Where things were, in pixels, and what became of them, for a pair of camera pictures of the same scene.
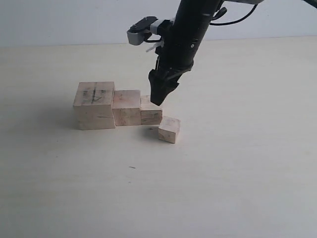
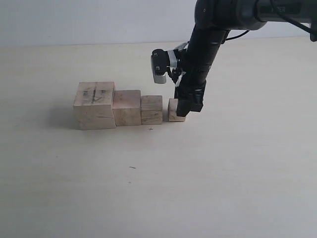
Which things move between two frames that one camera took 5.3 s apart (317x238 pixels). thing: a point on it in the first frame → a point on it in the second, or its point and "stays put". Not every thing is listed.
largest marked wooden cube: [93, 106] stays put
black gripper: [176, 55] → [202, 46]
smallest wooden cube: [169, 129] → [172, 106]
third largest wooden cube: [151, 114] stays put
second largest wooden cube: [127, 107] stays put
